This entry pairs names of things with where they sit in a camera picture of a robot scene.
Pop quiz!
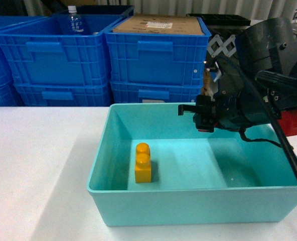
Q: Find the teal plastic bin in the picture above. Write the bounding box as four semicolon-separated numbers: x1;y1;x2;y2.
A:
87;103;297;226

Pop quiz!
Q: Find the black cable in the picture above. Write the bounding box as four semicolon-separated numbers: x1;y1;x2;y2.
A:
218;55;297;204

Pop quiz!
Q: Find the blue crate lower middle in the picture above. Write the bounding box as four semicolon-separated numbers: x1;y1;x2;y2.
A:
14;84;113;107

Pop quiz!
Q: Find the brown cardboard sheet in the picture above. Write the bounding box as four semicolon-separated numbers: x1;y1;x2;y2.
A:
112;15;204;35

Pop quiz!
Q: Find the black tray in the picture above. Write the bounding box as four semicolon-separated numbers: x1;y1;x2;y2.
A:
186;14;251;26

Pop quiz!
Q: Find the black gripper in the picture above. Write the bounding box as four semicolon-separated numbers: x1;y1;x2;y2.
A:
178;57;279;133

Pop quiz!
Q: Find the blue crate upper right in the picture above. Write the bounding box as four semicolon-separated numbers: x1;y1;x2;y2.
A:
104;17;211;86

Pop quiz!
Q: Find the blue crate lower left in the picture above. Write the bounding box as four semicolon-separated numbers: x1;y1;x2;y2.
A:
0;83;24;107

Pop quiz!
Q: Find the blue crate upper middle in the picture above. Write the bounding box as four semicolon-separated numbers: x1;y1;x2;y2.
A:
0;15;121;86

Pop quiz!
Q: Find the expandable roller conveyor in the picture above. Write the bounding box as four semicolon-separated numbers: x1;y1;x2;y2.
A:
207;34;236;58

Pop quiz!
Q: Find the yellow toy block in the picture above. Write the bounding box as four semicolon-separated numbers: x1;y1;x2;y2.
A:
134;143;152;183

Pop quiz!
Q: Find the blue crate lower right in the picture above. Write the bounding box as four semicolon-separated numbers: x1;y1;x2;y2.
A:
110;81;202;103

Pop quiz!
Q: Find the clear water bottle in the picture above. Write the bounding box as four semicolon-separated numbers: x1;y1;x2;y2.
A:
68;6;85;35

